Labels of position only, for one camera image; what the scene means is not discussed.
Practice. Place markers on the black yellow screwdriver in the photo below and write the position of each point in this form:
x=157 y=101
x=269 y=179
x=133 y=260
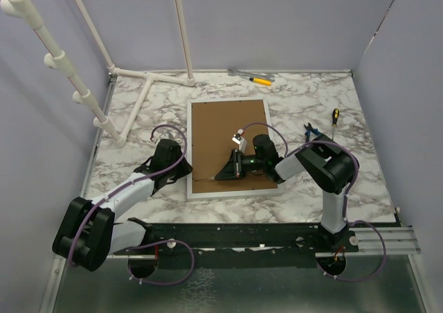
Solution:
x=335 y=115

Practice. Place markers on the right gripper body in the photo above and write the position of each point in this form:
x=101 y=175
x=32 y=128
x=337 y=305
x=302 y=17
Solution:
x=252 y=162

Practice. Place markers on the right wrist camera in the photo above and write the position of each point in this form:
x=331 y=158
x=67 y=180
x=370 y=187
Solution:
x=240 y=140

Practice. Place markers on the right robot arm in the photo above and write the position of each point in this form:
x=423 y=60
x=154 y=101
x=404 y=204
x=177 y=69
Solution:
x=332 y=168

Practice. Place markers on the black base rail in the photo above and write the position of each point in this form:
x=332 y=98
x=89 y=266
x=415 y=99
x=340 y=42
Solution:
x=234 y=246

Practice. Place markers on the yellow utility knife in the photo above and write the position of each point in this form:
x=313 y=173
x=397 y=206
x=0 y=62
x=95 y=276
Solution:
x=260 y=81

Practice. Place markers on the white picture frame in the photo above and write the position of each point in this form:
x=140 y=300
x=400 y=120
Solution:
x=210 y=128

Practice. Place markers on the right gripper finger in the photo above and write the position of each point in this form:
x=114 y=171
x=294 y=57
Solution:
x=231 y=171
x=234 y=161

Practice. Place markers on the silver wrench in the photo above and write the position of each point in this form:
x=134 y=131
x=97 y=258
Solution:
x=236 y=72

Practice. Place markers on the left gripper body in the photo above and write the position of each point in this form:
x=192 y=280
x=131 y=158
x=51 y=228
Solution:
x=178 y=171

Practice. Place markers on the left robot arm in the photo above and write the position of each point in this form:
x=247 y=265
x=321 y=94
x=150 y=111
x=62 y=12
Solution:
x=89 y=231

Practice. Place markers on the aluminium extrusion rail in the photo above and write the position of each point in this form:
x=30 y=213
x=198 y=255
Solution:
x=400 y=241

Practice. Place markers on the white PVC pipe rack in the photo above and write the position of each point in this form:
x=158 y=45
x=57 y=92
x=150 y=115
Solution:
x=35 y=108

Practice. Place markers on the blue handled pliers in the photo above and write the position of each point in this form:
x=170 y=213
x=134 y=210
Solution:
x=310 y=131

